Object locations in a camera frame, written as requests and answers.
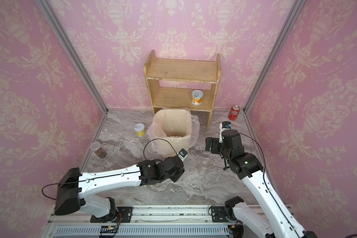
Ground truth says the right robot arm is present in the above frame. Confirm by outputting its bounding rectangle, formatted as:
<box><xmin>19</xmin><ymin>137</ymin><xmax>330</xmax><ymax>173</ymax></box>
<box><xmin>205</xmin><ymin>130</ymin><xmax>316</xmax><ymax>238</ymax></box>

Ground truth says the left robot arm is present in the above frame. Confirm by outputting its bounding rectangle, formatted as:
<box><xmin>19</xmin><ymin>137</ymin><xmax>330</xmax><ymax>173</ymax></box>
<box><xmin>54</xmin><ymin>152</ymin><xmax>185</xmax><ymax>223</ymax></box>

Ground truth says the red cola can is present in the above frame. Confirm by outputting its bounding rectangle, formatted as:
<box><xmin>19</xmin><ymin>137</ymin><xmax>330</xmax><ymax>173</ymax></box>
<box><xmin>228</xmin><ymin>105</ymin><xmax>241</xmax><ymax>121</ymax></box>

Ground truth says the beige trash bin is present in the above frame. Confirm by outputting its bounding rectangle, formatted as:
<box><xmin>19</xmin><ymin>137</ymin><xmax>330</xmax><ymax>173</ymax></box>
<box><xmin>152</xmin><ymin>108</ymin><xmax>193</xmax><ymax>160</ymax></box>

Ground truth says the yellow can on shelf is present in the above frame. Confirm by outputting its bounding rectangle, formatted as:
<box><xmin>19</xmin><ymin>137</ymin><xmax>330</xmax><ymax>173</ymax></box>
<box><xmin>191</xmin><ymin>90</ymin><xmax>204</xmax><ymax>105</ymax></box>

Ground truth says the wooden two-tier shelf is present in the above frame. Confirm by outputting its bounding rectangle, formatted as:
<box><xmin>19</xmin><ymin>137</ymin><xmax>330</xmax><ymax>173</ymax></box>
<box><xmin>143</xmin><ymin>50</ymin><xmax>222</xmax><ymax>131</ymax></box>

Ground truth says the yellow can on floor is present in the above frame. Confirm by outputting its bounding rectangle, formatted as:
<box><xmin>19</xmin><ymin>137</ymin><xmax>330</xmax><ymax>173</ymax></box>
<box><xmin>134</xmin><ymin>123</ymin><xmax>146</xmax><ymax>136</ymax></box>

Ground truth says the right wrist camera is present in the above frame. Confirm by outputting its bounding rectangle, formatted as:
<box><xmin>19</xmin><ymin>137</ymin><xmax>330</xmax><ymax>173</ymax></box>
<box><xmin>219</xmin><ymin>121</ymin><xmax>231</xmax><ymax>143</ymax></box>

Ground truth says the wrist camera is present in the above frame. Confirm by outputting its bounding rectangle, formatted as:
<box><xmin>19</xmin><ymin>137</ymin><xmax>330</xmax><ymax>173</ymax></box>
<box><xmin>178</xmin><ymin>148</ymin><xmax>188</xmax><ymax>161</ymax></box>
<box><xmin>219</xmin><ymin>121</ymin><xmax>231</xmax><ymax>143</ymax></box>

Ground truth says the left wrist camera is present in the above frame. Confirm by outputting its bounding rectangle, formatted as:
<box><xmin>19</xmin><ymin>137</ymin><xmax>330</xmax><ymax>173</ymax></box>
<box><xmin>178</xmin><ymin>148</ymin><xmax>188</xmax><ymax>161</ymax></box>

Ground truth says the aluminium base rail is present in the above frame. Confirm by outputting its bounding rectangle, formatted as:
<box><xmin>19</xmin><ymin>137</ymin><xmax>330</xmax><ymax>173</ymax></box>
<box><xmin>41</xmin><ymin>204</ymin><xmax>304</xmax><ymax>238</ymax></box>

